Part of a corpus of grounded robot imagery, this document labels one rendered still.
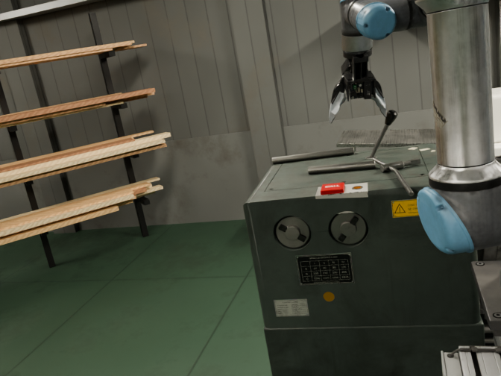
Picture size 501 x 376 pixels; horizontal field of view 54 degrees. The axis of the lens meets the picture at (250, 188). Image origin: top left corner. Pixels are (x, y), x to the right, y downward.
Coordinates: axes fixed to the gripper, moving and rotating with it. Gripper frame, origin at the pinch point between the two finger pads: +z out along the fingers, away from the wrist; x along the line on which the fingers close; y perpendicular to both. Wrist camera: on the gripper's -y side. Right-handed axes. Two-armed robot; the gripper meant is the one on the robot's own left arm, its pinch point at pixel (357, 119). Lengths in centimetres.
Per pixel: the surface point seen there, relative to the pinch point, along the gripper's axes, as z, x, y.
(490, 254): 36, 32, 20
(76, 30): 42, -216, -375
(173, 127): 138, -130, -329
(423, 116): 131, 101, -273
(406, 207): 15.3, 8.1, 22.6
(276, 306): 44, -28, 24
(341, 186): 11.4, -7.1, 15.3
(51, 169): 119, -215, -229
